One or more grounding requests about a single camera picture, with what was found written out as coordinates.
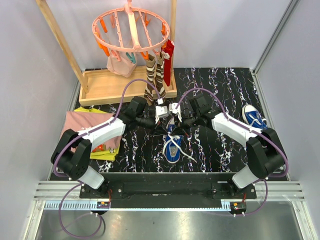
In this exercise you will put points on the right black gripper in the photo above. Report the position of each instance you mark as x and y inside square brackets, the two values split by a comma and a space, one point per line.
[182, 124]

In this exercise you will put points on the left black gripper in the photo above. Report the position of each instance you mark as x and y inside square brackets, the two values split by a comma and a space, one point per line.
[154, 122]

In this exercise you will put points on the blue sneaker with white laces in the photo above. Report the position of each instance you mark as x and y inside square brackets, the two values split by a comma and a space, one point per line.
[172, 147]

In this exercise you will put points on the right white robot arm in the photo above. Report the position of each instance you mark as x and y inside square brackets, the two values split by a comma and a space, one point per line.
[265, 154]

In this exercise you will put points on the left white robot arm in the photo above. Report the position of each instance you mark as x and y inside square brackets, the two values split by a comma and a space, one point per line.
[72, 153]

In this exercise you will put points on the left brown striped sock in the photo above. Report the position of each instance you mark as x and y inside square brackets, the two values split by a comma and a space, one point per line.
[150, 64]

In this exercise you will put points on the brown striped sock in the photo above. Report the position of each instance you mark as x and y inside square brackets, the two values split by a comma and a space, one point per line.
[159, 75]
[150, 64]

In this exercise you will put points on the right brown striped sock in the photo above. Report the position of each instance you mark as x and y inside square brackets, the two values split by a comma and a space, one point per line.
[159, 75]

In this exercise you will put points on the yellow folded t-shirt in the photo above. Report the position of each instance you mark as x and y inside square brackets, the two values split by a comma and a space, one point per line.
[105, 155]

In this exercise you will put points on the pink mesh laundry bag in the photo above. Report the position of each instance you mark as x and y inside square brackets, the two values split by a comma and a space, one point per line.
[119, 63]

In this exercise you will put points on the wooden drying rack stand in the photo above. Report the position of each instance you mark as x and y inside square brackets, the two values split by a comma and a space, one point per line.
[100, 86]

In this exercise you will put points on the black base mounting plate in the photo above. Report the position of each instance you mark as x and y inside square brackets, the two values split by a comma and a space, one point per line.
[183, 187]

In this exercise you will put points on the pink folded t-shirt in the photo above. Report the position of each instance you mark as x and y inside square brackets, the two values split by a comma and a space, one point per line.
[84, 119]

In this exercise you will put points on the red hanging sock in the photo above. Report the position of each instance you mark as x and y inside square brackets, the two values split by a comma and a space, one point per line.
[168, 51]

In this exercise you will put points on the pink round clip hanger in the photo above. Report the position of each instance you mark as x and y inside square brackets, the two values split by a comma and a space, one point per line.
[129, 31]

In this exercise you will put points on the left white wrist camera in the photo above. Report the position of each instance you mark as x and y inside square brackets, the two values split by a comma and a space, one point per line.
[161, 110]

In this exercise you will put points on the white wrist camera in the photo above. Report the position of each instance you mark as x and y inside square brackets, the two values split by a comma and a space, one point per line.
[161, 110]
[175, 109]

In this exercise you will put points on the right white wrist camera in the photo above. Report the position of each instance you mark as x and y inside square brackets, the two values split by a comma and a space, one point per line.
[175, 109]

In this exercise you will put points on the aluminium slotted rail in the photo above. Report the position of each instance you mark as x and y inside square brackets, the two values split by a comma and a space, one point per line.
[133, 205]

